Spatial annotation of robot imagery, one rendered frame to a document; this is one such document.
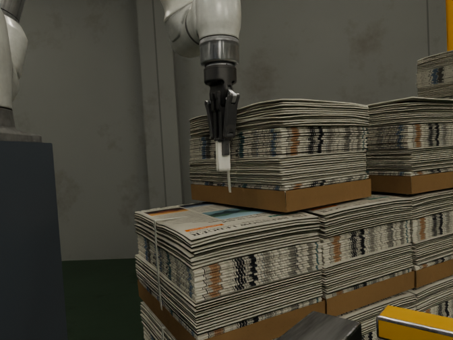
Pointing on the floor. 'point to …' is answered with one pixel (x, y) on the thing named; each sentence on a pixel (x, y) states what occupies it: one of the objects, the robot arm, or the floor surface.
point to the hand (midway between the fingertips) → (222, 155)
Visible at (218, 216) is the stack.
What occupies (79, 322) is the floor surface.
